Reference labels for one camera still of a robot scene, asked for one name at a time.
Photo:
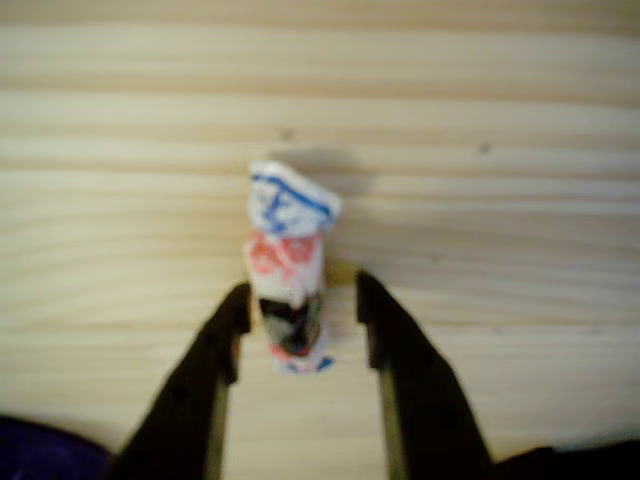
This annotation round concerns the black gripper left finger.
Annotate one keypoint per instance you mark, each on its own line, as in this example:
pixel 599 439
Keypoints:
pixel 190 400

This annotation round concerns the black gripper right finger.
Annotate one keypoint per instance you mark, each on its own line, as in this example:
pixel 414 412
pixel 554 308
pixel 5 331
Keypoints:
pixel 425 400

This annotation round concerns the small object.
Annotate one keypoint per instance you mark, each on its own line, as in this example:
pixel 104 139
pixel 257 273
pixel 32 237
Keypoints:
pixel 285 250

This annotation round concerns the purple plastic bowl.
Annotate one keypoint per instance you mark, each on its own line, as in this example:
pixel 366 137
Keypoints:
pixel 40 455

